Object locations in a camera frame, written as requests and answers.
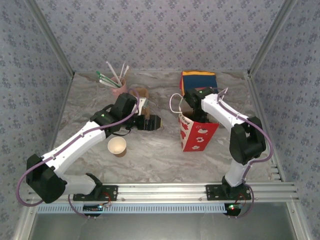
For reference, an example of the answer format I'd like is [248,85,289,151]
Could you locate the white slotted cable duct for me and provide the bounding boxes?
[36,202,232,214]

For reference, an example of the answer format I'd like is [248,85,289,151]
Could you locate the short purple base cable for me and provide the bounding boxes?
[226,187,255,220]
[67,188,98,220]

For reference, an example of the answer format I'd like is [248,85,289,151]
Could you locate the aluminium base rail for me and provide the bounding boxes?
[26,181,300,204]

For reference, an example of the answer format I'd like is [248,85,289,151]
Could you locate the brown paper coffee cup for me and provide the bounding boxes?
[107,136,128,158]

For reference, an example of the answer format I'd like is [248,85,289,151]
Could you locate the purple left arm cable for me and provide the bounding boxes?
[15,87,141,207]

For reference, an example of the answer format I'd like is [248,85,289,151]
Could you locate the pink straw holder cup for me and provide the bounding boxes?
[110,76,128,98]

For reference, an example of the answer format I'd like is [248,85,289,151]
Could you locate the aluminium frame post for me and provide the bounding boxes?
[246,0,300,77]

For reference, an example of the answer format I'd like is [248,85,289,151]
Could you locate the colourful paper napkin stack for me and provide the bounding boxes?
[180,71,217,92]

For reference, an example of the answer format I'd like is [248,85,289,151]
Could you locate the small circuit board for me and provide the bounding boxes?
[83,203,112,213]
[224,203,245,213]

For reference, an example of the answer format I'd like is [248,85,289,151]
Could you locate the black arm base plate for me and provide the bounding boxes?
[72,184,119,202]
[205,184,252,202]

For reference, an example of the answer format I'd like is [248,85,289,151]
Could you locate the red printed paper bag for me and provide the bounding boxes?
[169,87,230,153]

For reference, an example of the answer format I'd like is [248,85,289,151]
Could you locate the green white wrapped straw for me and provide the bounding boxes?
[98,79,119,89]

